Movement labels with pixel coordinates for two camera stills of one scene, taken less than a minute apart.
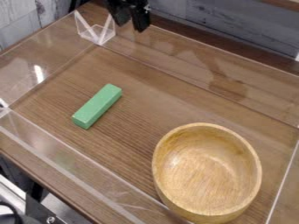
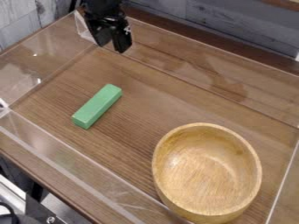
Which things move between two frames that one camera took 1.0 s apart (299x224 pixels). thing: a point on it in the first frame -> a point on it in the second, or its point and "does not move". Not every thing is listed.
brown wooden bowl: [207, 170] does not move
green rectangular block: [97, 106] does not move
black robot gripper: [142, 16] -> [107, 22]
